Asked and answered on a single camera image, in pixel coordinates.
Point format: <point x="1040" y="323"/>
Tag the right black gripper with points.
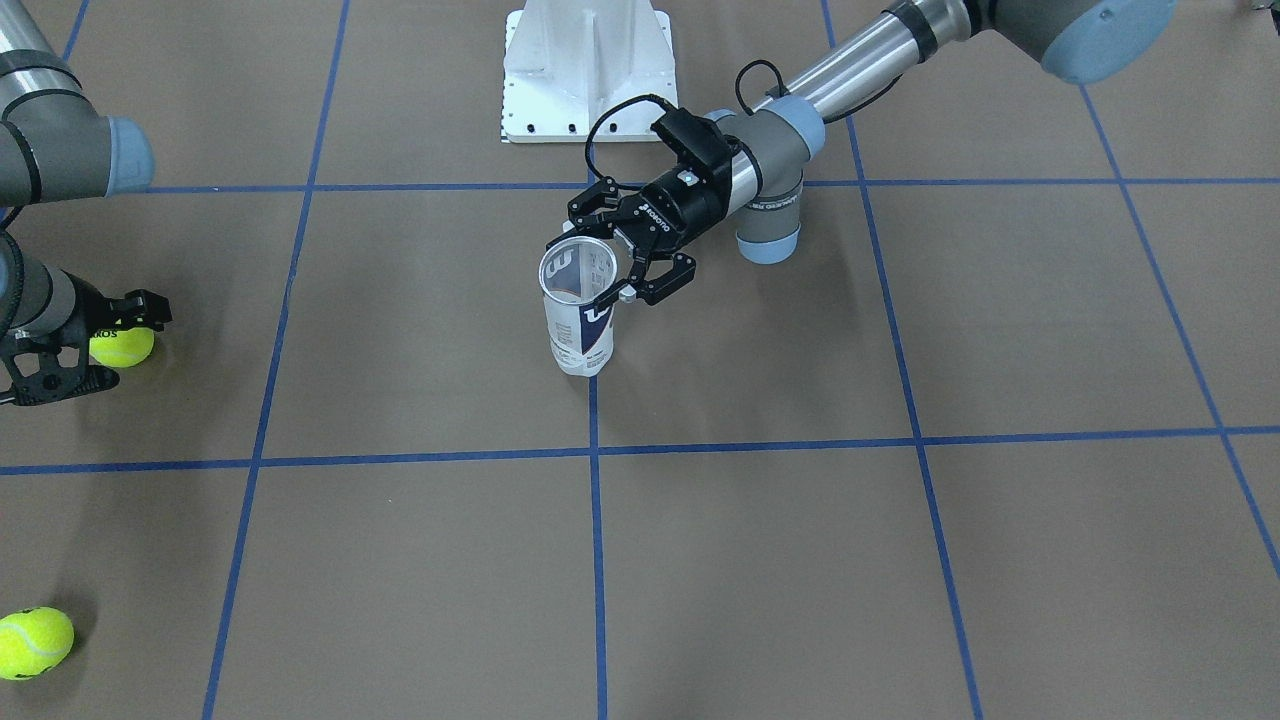
<point x="84" y="313"/>

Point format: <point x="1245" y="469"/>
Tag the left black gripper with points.
<point x="683" y="213"/>

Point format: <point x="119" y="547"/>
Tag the yellow tennis ball with lettering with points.
<point x="122" y="349"/>

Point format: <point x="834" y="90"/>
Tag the white tennis ball can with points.
<point x="572" y="274"/>

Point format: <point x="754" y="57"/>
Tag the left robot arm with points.
<point x="748" y="165"/>

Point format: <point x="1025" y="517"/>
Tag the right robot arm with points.
<point x="55" y="147"/>

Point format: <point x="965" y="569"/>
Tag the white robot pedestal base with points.
<point x="567" y="63"/>

